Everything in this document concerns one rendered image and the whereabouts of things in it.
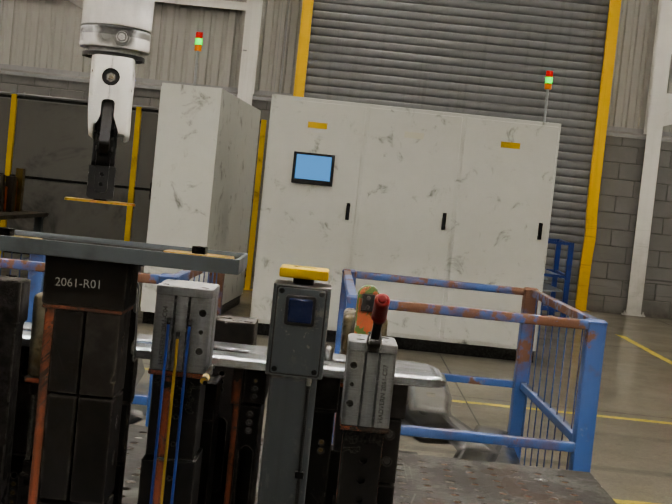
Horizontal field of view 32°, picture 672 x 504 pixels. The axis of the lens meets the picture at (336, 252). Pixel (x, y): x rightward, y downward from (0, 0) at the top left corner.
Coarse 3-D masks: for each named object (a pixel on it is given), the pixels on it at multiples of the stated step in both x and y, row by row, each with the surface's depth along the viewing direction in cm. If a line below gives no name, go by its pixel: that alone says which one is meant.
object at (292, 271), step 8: (288, 264) 145; (280, 272) 140; (288, 272) 140; (296, 272) 140; (304, 272) 140; (312, 272) 140; (320, 272) 140; (328, 272) 140; (296, 280) 142; (304, 280) 141; (312, 280) 142; (320, 280) 140
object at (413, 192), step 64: (320, 128) 954; (384, 128) 954; (448, 128) 954; (512, 128) 954; (320, 192) 956; (384, 192) 956; (448, 192) 956; (512, 192) 956; (256, 256) 960; (320, 256) 959; (384, 256) 959; (448, 256) 960; (512, 256) 959; (448, 320) 962
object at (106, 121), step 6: (108, 102) 136; (108, 108) 136; (102, 114) 136; (108, 114) 136; (102, 120) 135; (108, 120) 136; (102, 126) 135; (108, 126) 135; (102, 132) 135; (108, 132) 135; (102, 138) 135; (108, 138) 135; (102, 144) 135; (108, 144) 135; (102, 150) 136; (108, 150) 136
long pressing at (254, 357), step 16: (144, 336) 182; (144, 352) 167; (224, 352) 174; (256, 352) 177; (240, 368) 168; (256, 368) 168; (336, 368) 168; (400, 368) 176; (416, 368) 177; (432, 368) 181; (400, 384) 168; (416, 384) 168; (432, 384) 168
